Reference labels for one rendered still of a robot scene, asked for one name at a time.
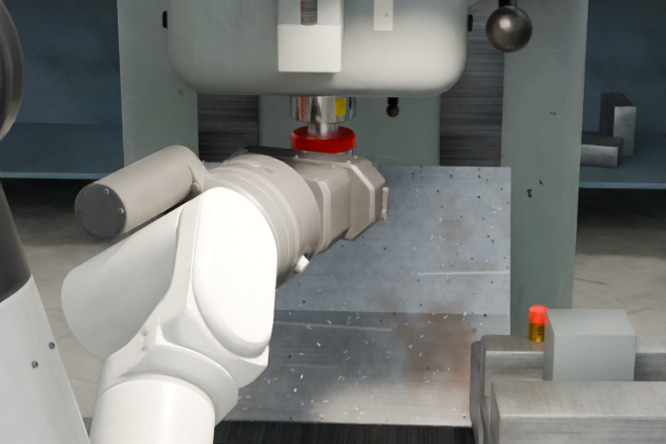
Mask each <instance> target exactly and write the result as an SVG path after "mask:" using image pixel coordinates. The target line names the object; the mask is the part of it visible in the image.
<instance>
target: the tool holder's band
mask: <svg viewBox="0 0 666 444"><path fill-rule="evenodd" d="M291 146H292V147H293V148H294V149H296V150H302V151H311V152H320V153H329V154H334V153H341V152H346V151H349V150H352V149H354V148H355V146H356V134H355V132H353V131H352V130H351V129H349V128H346V127H342V126H339V132H338V133H337V134H334V135H329V136H318V135H312V134H309V133H308V132H307V126H304V127H300V128H297V129H295V130H294V131H293V132H292V133H291Z"/></svg>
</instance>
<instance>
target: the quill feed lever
mask: <svg viewBox="0 0 666 444"><path fill-rule="evenodd" d="M485 30H486V37H487V39H488V41H489V43H490V44H491V46H492V47H494V48H495V49H496V50H498V51H500V52H503V53H514V52H517V51H519V50H521V49H522V48H524V47H525V46H526V45H527V44H528V42H529V40H530V38H531V35H532V24H531V20H530V18H529V16H528V15H527V14H526V13H525V12H524V11H523V10H522V9H520V8H518V7H517V0H499V8H498V9H496V10H494V11H493V12H492V13H491V15H490V16H489V18H488V19H487V22H486V28H485Z"/></svg>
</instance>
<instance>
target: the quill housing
mask: <svg viewBox="0 0 666 444"><path fill-rule="evenodd" d="M468 6H469V0H344V58H343V62H342V68H341V71H340V72H280V71H278V39H277V26H278V0H166V9H167V11H164V12H163V27H164V28H165V29H167V38H168V57H169V62H170V66H171V69H172V71H173V73H174V74H175V76H176V78H177V79H178V80H179V81H180V82H181V83H182V84H183V85H184V86H185V87H187V88H189V89H191V90H193V91H195V92H198V93H203V94H209V95H275V96H347V97H417V98H424V97H431V96H437V95H439V94H441V93H443V92H445V91H447V90H449V89H450V88H451V87H452V86H453V85H454V84H455V83H456V82H457V81H458V80H459V78H460V76H461V74H462V73H463V71H464V69H465V64H466V59H467V42H468V31H469V32H472V30H473V15H472V14H469V15H468Z"/></svg>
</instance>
